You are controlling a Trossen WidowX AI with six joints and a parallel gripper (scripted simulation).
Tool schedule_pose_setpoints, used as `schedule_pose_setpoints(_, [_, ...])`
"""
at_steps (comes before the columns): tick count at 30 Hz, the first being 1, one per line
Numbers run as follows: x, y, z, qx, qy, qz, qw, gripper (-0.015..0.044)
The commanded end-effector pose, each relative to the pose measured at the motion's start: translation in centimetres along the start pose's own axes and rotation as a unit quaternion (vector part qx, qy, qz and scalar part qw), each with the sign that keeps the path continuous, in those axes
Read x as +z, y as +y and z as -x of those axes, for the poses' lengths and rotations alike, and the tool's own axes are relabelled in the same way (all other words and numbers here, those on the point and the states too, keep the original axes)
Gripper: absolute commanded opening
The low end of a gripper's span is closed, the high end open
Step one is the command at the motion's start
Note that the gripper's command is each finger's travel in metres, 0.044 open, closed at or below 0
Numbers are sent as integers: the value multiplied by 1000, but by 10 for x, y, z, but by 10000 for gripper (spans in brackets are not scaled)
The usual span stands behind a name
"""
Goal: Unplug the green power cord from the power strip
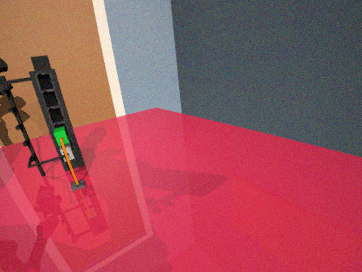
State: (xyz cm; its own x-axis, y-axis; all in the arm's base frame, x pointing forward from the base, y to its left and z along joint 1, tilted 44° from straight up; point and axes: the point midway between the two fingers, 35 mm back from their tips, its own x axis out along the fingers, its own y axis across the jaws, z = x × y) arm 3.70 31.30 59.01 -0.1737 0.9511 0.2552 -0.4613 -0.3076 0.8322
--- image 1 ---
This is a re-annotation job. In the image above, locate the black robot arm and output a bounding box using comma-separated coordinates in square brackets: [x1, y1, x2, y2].
[0, 59, 8, 72]

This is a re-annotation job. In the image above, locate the dark grey power strip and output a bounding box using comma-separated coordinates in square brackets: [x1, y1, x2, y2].
[28, 55, 85, 169]

